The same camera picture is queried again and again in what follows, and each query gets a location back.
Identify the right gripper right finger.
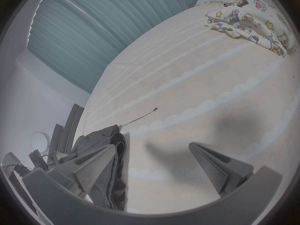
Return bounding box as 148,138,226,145
189,142,254,194

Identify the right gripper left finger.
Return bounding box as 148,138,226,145
48,145,116,195

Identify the black T-shirt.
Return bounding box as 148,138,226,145
71,107,158,211

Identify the bed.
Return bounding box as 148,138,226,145
83,0,300,214

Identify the black chest of drawers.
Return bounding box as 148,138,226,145
50,103,85,156

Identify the white printed pyjama garment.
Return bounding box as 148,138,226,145
204,0,296,58

